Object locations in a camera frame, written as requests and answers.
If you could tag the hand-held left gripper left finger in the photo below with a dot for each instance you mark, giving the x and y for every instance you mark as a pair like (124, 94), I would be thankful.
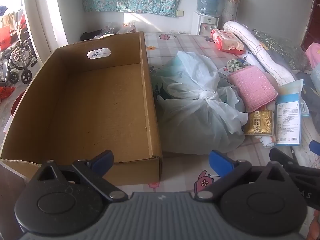
(105, 156)

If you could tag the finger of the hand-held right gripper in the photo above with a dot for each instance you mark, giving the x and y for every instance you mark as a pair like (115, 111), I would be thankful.
(315, 148)
(282, 156)

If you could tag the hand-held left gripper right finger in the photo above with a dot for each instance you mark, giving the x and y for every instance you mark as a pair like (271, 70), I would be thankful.
(220, 161)

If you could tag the brown cardboard box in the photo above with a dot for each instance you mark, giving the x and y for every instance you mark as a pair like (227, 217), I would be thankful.
(87, 105)

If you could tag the blue and white box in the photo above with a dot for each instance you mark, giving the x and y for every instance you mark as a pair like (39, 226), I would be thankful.
(287, 120)

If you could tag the gold tissue packet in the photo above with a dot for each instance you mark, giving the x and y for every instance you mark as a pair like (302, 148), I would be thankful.
(258, 122)

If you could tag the white plastic bag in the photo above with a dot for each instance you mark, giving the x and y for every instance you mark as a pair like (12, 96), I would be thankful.
(195, 105)

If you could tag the pink folded towel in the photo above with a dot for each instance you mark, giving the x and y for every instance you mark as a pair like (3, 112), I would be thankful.
(252, 87)

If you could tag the green floral scrunchie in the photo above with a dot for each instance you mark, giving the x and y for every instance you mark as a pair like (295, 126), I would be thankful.
(235, 65)

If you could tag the dark floral pillow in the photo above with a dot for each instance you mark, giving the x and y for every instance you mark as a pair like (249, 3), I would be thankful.
(282, 47)

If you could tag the printed bed sheet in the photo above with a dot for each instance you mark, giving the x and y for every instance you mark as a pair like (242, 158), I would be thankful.
(192, 45)

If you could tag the red and pink wipes pack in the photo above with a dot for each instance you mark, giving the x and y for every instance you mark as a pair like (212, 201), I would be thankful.
(225, 41)

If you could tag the black cloth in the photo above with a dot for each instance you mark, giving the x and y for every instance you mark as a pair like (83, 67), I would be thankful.
(91, 34)

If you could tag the brown wooden cabinet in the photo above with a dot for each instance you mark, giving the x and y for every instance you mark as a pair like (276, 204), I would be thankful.
(311, 25)

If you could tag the clear plastic bag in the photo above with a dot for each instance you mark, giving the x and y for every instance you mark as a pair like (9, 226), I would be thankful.
(126, 27)

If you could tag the wheelchair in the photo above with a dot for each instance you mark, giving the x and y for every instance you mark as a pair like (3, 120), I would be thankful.
(18, 57)

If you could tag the white water dispenser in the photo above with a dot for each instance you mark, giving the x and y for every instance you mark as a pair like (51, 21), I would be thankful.
(203, 25)

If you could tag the floral paper roll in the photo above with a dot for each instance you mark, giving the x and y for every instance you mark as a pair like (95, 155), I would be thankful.
(231, 7)

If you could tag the red bag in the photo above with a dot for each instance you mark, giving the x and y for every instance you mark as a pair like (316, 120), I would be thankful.
(4, 38)

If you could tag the blue water bottle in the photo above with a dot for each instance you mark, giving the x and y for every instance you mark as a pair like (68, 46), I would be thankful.
(208, 0)

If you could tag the wall socket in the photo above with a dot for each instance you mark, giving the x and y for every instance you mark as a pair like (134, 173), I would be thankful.
(180, 13)

